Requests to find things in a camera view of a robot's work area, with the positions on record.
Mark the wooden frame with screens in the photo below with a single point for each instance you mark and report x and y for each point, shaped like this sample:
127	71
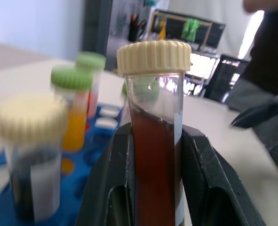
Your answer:
185	30

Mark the brown liquid tube cream cap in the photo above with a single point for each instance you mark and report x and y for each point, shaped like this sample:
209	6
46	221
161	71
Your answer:
156	150

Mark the blue test tube rack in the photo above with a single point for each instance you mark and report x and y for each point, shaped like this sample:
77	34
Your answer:
91	150

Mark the black monitor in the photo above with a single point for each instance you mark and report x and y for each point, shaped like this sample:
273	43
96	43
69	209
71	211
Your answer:
225	78

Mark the orange liquid tube green cap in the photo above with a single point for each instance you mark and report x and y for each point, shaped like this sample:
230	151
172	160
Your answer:
74	122

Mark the person in dark shirt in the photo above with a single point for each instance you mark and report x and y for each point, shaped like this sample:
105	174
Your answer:
263	77

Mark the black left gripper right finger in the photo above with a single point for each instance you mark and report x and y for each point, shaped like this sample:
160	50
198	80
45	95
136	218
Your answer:
209	179

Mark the dark liquid tube cream cap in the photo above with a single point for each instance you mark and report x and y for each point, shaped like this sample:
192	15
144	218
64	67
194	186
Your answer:
33	150

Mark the green cloth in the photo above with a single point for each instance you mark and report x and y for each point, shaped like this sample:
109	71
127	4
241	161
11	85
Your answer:
190	28

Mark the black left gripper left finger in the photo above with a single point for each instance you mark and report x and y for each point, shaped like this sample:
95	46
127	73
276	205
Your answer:
101	179

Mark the red liquid tube green cap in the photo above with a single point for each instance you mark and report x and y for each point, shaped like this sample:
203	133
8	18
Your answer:
92	94

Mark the dark grey pillar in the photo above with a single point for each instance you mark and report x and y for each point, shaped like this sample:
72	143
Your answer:
96	28

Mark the black pen holder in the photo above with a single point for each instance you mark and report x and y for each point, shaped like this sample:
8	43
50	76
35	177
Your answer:
136	30

